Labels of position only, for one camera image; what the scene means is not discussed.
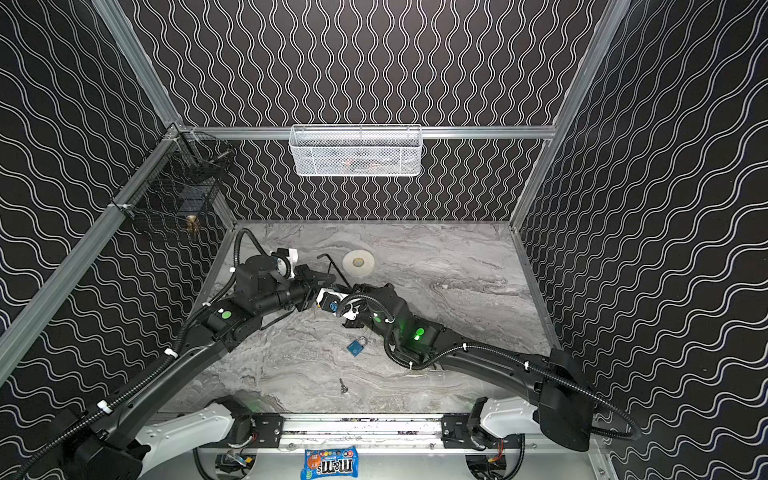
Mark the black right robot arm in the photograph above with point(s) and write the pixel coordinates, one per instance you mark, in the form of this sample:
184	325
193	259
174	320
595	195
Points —
565	407

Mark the white wire basket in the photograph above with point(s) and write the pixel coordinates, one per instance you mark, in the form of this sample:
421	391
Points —
356	150

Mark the black wire basket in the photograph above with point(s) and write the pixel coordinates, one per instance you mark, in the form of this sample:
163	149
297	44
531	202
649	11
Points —
186	181

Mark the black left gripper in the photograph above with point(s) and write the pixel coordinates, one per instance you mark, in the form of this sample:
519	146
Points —
309	291

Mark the candy bag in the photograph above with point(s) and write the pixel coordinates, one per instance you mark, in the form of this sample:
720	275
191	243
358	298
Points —
330	463

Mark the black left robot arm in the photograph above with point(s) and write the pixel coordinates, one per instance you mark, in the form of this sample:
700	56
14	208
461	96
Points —
102	442

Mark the large blue padlock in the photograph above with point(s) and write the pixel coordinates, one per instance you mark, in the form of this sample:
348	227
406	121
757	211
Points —
357	346

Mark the black hex key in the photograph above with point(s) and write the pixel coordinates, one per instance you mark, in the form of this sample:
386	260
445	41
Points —
333	267

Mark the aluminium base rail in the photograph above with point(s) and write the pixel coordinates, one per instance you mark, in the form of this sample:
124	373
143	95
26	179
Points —
451	433

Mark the brass padlock in basket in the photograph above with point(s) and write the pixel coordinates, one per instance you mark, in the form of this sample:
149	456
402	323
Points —
192	224

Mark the white tape roll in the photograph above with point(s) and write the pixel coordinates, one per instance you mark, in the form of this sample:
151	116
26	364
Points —
359	263

